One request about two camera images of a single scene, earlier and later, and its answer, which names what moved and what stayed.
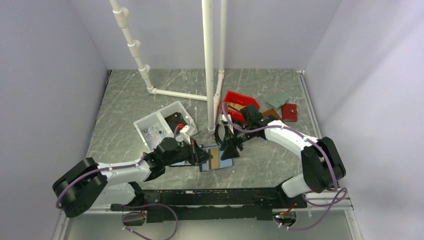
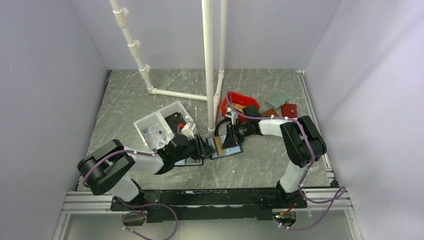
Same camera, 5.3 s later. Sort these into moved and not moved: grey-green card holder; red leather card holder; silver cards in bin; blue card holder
Moved: blue card holder
Not moved: red leather card holder; grey-green card holder; silver cards in bin
